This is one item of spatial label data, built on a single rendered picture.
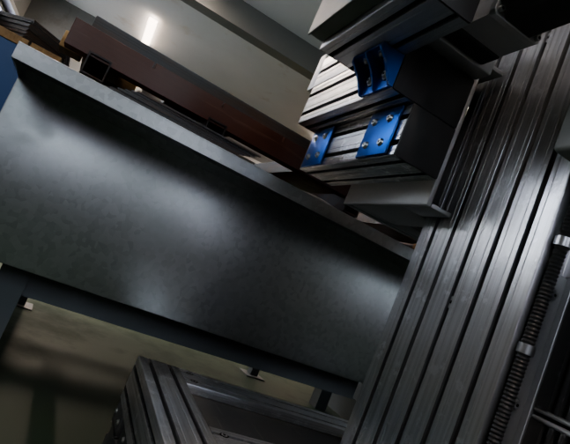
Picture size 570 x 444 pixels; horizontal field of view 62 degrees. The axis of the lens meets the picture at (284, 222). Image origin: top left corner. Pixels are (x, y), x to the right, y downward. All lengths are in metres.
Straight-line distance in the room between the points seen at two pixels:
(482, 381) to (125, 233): 0.76
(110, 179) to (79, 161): 0.07
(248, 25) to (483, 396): 5.42
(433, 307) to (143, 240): 0.64
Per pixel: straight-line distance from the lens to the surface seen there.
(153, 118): 0.95
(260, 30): 5.87
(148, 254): 1.11
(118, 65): 1.16
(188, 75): 1.23
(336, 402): 2.46
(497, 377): 0.67
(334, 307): 1.32
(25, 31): 1.46
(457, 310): 0.74
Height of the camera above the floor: 0.48
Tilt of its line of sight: 7 degrees up
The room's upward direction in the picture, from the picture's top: 23 degrees clockwise
